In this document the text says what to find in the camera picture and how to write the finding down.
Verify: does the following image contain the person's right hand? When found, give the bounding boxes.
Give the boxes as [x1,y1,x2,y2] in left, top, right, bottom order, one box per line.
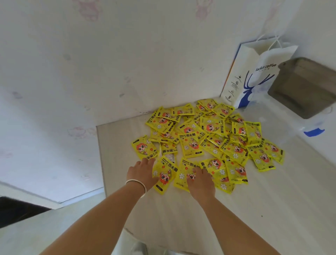
[186,168,216,199]

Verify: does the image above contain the person's left hand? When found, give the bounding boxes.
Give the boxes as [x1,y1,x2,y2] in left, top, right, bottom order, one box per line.
[127,158,159,191]

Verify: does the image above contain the yellow snack packet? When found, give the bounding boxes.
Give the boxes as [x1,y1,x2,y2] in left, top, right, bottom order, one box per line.
[153,155,179,195]
[173,157,201,193]

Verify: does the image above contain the person's left forearm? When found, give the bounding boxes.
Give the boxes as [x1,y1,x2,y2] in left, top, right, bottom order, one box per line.
[39,181,146,255]

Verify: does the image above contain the person's right forearm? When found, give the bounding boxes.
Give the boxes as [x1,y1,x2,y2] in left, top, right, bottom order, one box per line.
[190,193,280,255]

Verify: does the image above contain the pile of yellow packets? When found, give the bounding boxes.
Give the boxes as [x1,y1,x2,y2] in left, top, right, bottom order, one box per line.
[131,98,286,195]

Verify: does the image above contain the white paper bag blue deer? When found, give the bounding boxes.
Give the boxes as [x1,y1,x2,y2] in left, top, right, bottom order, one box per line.
[220,35,299,110]

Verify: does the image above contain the blue plastic clip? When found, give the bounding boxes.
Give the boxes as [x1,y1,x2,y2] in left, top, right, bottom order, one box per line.
[303,128,325,137]

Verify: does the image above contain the clear plastic storage box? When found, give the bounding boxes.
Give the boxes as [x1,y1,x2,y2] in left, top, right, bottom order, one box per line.
[287,104,336,147]

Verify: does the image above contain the white bead bracelet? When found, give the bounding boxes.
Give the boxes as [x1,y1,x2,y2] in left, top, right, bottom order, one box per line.
[125,179,147,198]

